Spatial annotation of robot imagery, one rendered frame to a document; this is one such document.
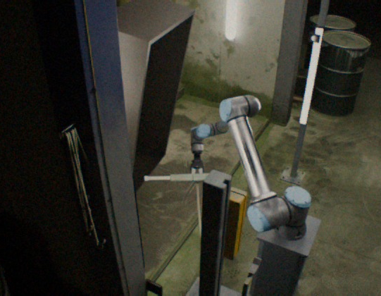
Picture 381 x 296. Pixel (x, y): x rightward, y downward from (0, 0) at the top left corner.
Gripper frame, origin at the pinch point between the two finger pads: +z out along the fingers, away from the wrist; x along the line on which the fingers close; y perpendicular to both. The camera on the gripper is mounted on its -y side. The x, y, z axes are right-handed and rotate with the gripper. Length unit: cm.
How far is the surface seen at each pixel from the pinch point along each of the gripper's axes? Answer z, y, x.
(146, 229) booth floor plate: 35, 35, 39
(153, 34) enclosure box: -60, -94, 24
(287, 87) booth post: -111, 105, -98
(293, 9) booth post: -167, 45, -94
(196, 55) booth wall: -158, 130, -4
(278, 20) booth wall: -163, 59, -82
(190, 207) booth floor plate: 16, 52, 4
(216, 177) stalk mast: 23, -168, -1
